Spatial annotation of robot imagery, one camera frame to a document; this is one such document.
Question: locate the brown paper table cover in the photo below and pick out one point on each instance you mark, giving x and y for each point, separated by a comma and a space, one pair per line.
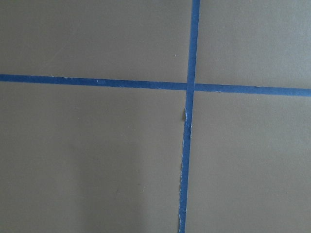
155, 116

